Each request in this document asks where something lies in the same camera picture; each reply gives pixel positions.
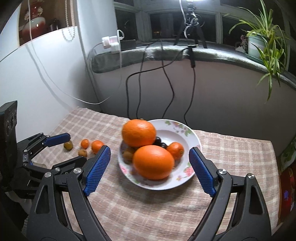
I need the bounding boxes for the black power adapter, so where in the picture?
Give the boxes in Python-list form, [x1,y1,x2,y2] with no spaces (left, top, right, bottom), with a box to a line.
[120,40,137,51]

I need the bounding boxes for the white power strip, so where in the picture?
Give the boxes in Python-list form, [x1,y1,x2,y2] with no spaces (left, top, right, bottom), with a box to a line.
[102,30,125,53]

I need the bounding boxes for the black cable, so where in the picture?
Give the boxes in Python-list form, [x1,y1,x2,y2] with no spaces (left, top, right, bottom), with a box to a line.
[125,39,190,121]
[184,45,197,127]

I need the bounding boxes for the dark grapes on plate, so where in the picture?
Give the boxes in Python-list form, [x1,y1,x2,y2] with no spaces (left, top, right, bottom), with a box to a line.
[153,136,168,149]

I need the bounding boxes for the beige plaid cloth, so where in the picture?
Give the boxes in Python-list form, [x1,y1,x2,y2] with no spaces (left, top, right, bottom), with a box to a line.
[25,108,280,240]

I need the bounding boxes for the black cable right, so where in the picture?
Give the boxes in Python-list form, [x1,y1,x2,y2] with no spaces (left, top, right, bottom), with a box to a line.
[184,45,197,127]

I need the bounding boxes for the floral white plate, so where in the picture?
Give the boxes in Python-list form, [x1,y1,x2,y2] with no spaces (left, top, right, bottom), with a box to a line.
[117,119,202,191]

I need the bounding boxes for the small brown longan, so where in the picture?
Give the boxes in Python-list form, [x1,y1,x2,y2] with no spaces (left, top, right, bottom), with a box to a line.
[78,150,88,157]

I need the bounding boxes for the black cable left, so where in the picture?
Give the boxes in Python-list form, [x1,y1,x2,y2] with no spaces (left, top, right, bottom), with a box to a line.
[125,39,190,121]

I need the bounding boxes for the large orange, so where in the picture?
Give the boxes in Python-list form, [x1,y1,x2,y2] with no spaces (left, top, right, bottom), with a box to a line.
[121,119,157,148]
[132,145,175,180]

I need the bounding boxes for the green snack packet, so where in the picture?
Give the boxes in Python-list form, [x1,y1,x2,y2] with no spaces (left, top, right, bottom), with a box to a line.
[277,138,295,172]

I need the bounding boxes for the potted spider plant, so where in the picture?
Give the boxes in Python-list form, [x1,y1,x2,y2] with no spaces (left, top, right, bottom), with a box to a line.
[224,1,288,100]

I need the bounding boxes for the small orange kumquat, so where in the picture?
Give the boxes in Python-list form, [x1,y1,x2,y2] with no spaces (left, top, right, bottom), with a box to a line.
[80,138,89,150]

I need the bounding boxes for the small mandarin far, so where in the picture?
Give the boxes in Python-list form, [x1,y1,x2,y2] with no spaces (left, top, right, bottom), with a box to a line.
[91,140,104,154]

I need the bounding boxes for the large orange front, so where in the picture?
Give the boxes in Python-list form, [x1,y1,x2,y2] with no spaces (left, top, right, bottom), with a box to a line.
[132,145,175,180]

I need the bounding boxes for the black tripod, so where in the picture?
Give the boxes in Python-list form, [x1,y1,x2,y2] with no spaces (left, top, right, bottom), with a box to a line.
[173,0,207,49]

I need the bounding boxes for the green olive fruit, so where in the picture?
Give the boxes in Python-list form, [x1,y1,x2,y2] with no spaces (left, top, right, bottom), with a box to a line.
[63,141,73,151]

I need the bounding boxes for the large orange rear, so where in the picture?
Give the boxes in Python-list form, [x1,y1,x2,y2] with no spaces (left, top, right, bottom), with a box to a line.
[121,119,157,148]

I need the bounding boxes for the white cable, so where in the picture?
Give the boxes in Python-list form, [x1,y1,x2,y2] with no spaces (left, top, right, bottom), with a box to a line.
[27,0,125,105]

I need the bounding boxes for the grey-green sill cloth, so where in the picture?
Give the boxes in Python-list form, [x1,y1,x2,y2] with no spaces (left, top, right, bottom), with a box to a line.
[91,45,296,90]

